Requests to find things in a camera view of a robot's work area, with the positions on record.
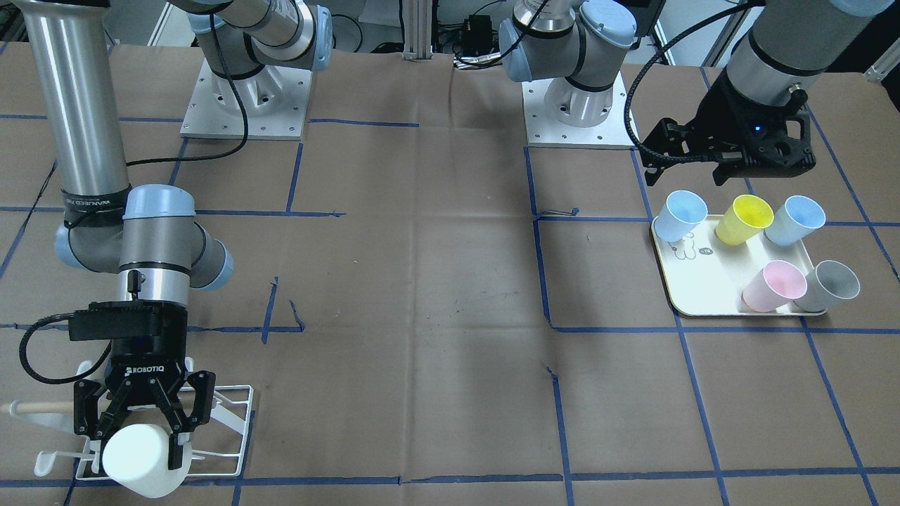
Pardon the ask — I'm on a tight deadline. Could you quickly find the yellow cup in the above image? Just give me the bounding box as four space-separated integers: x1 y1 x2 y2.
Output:
714 195 774 246

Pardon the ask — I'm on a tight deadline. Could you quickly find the aluminium frame post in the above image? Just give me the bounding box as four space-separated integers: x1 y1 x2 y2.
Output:
399 0 436 61

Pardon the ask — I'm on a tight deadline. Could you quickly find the cream serving tray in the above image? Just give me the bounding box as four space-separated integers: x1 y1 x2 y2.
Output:
649 214 814 317

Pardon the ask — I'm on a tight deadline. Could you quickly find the light blue cup far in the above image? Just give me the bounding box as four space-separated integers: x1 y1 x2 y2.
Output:
653 190 708 242

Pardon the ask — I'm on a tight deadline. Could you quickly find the grey cup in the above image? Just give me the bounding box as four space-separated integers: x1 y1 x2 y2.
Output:
794 260 861 313

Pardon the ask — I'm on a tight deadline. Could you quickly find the light blue cup near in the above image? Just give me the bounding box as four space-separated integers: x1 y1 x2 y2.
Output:
763 195 826 247

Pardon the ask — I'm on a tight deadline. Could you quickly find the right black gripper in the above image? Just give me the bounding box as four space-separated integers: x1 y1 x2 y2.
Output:
70 301 216 470

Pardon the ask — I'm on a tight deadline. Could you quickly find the white ikea cup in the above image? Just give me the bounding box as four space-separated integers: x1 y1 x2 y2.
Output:
101 424 192 498

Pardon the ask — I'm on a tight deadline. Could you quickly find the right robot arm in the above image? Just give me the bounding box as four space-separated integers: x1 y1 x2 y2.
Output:
16 1 233 473

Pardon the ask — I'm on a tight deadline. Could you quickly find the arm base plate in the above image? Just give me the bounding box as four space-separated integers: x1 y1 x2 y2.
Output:
522 74 634 150
180 62 313 141

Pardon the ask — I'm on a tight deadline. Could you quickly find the light blue cup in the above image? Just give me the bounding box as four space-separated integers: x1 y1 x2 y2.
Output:
653 190 708 242
763 195 826 247

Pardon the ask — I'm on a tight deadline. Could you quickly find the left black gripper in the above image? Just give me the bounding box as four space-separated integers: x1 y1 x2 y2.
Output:
641 74 816 186

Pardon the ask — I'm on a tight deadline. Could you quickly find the white wire cup rack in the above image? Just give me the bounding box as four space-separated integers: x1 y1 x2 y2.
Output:
2 384 255 498

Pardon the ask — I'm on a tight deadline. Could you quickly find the brown paper table cover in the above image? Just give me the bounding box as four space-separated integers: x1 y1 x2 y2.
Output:
0 42 900 506

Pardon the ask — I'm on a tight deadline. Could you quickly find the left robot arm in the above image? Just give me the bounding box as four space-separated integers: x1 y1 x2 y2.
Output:
498 1 891 186

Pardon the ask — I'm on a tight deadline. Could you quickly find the pink cup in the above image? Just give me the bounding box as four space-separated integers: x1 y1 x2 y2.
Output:
742 260 808 313

